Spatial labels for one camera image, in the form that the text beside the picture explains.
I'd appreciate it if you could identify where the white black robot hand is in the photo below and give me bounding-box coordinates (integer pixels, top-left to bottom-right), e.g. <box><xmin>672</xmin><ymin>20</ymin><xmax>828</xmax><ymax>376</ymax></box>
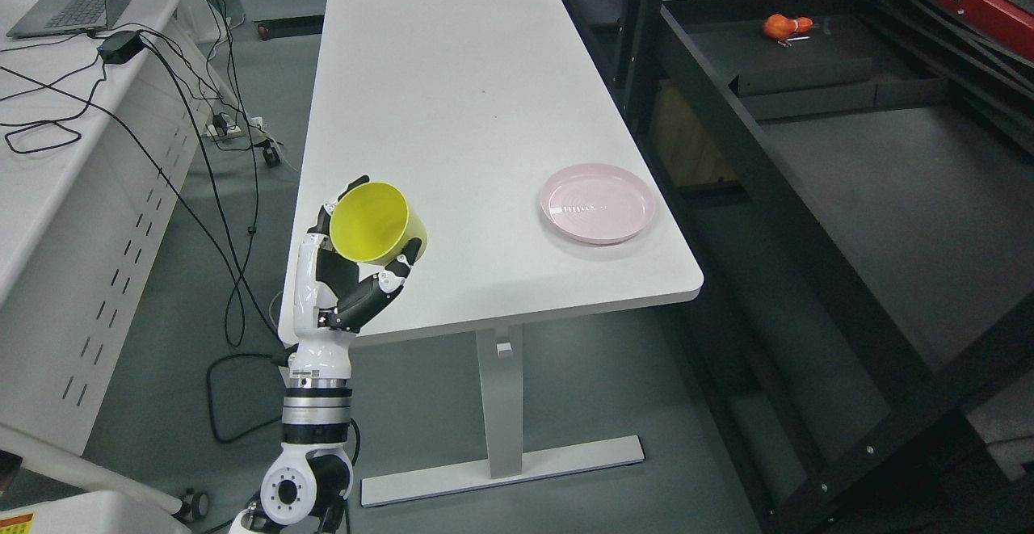
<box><xmin>285</xmin><ymin>174</ymin><xmax>417</xmax><ymax>382</ymax></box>

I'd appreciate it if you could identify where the yellow plastic cup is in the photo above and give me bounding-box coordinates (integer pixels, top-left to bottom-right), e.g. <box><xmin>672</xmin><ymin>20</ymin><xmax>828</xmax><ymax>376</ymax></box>
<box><xmin>329</xmin><ymin>182</ymin><xmax>429</xmax><ymax>266</ymax></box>

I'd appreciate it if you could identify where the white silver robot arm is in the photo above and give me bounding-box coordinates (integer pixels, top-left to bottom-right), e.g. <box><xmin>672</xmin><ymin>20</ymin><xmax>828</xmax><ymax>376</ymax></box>
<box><xmin>229</xmin><ymin>378</ymin><xmax>354</xmax><ymax>533</ymax></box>

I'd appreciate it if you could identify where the orange toy on shelf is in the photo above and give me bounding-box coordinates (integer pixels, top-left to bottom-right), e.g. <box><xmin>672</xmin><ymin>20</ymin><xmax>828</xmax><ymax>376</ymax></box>
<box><xmin>762</xmin><ymin>14</ymin><xmax>813</xmax><ymax>42</ymax></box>

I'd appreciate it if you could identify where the black metal shelf rack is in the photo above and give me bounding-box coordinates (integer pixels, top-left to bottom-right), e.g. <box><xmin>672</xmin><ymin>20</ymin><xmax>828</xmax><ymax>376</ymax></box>
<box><xmin>566</xmin><ymin>0</ymin><xmax>1032</xmax><ymax>533</ymax></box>

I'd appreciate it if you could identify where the white power strip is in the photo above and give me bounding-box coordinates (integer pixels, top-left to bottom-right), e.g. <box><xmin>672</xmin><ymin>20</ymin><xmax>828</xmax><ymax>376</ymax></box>
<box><xmin>202</xmin><ymin>113</ymin><xmax>268</xmax><ymax>141</ymax></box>

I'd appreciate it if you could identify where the white standing desk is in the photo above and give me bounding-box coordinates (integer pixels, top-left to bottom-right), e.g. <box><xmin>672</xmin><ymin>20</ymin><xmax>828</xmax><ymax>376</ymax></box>
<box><xmin>291</xmin><ymin>0</ymin><xmax>703</xmax><ymax>507</ymax></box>

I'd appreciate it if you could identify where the pink plastic plate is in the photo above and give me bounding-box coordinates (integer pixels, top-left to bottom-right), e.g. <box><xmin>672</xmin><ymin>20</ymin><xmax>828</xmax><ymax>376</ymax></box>
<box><xmin>539</xmin><ymin>164</ymin><xmax>656</xmax><ymax>246</ymax></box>

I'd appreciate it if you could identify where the long white side table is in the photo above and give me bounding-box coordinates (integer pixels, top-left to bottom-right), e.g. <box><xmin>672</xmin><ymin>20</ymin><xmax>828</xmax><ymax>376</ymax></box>
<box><xmin>1</xmin><ymin>0</ymin><xmax>207</xmax><ymax>520</ymax></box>

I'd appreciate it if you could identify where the black power adapter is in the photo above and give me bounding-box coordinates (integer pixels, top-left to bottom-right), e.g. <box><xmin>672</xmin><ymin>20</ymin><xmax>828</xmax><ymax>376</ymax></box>
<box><xmin>97</xmin><ymin>31</ymin><xmax>145</xmax><ymax>64</ymax></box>

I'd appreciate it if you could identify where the grey laptop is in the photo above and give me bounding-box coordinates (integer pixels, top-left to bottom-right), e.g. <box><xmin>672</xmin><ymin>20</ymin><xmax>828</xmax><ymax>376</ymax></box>
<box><xmin>6</xmin><ymin>0</ymin><xmax>132</xmax><ymax>40</ymax></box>

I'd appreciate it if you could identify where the black cable on table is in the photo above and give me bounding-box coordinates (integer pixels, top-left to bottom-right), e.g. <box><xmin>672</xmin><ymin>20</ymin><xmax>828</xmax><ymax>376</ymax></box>
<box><xmin>0</xmin><ymin>57</ymin><xmax>107</xmax><ymax>155</ymax></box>

